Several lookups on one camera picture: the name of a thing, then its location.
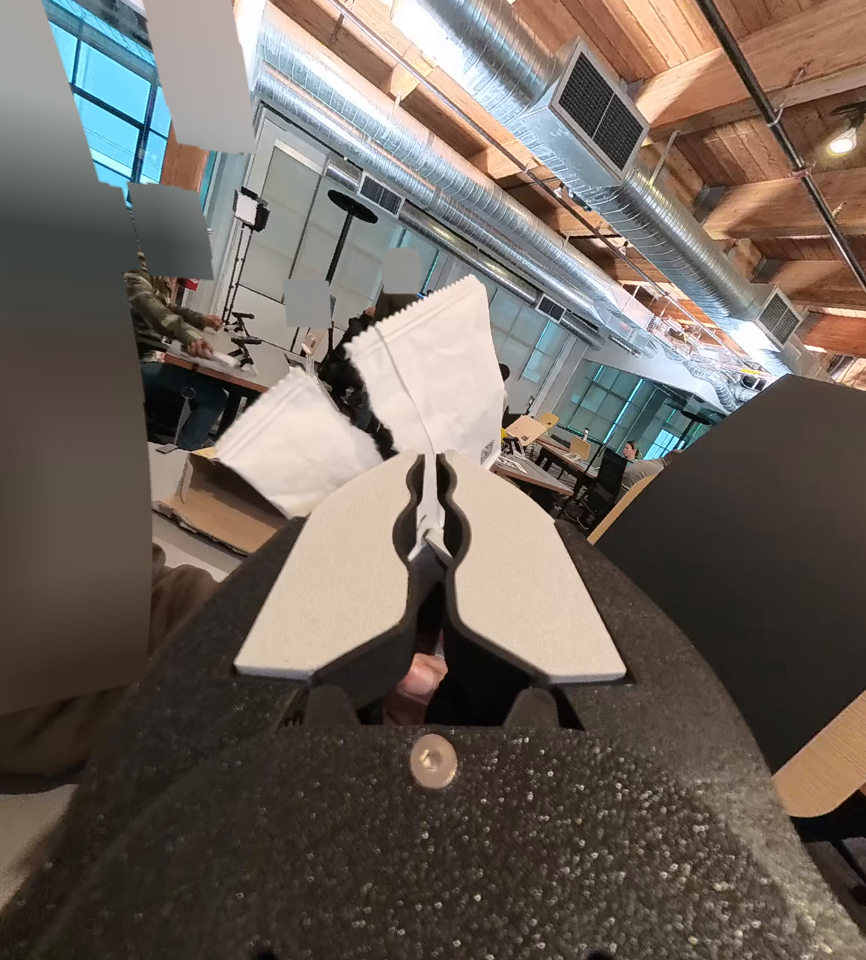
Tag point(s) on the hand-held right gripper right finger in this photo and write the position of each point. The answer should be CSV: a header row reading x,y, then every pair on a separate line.
x,y
530,592

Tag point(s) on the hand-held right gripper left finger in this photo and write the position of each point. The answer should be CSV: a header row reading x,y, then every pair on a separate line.
x,y
328,592

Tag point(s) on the white printed paper bag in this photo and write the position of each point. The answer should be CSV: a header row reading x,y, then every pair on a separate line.
x,y
433,375

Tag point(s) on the black wood-rimmed panel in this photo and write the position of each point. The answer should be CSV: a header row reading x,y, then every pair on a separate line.
x,y
740,562

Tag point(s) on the metal air vent grille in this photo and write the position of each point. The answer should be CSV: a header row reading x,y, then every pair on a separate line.
x,y
601,109
779,319

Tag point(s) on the tripod light panel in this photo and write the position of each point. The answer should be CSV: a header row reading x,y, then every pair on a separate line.
x,y
251,210

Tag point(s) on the black pole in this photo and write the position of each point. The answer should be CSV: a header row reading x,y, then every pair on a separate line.
x,y
350,202

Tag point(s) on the ceiling spot lamp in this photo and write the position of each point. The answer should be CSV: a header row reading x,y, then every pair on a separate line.
x,y
843,141

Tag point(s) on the corrugated silver duct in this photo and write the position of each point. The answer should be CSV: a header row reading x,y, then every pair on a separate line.
x,y
418,165

